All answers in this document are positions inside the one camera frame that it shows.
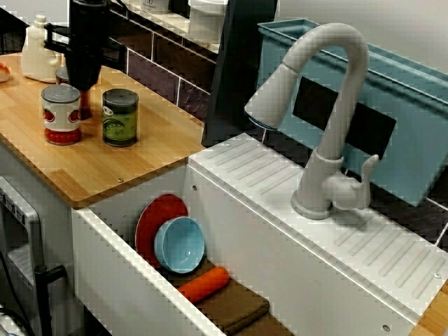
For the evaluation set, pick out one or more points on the beans can orange brown label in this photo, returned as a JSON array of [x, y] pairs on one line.
[[62, 73]]

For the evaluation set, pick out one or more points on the peas can green label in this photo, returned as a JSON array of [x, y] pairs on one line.
[[120, 119]]

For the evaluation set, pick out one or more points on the toy salmon sushi piece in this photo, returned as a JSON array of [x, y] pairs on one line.
[[3, 71]]

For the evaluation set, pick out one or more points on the tomato can red white label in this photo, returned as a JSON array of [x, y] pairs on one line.
[[61, 115]]

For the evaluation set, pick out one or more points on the orange toy sausage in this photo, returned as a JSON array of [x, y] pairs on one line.
[[206, 283]]

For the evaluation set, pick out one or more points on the light blue bowl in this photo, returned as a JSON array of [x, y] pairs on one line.
[[180, 245]]

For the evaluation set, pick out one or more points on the white-lidded jar with label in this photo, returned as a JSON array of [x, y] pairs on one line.
[[154, 5]]

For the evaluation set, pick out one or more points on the white container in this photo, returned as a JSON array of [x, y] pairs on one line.
[[206, 21]]

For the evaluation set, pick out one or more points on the grey toy kitchen faucet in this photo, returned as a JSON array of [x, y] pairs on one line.
[[353, 70]]

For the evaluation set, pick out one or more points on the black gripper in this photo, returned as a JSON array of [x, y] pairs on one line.
[[87, 31]]

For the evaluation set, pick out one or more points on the black upright panel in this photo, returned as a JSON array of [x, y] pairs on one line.
[[227, 87]]

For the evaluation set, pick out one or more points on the brown folded cloth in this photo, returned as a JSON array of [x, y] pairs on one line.
[[238, 308]]

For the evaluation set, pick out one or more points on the white toy sink unit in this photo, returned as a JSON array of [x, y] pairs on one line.
[[266, 227]]

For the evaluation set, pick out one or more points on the white plastic detergent bottle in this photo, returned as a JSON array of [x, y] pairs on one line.
[[38, 59]]

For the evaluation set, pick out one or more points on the blue plastic bin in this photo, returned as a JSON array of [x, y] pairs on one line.
[[413, 140]]

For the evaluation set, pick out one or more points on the white wall shelf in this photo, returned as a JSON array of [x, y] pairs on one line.
[[168, 21]]

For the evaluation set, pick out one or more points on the red plate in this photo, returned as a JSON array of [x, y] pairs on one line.
[[157, 217]]

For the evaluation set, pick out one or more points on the grey toy oven door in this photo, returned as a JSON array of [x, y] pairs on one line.
[[21, 245]]

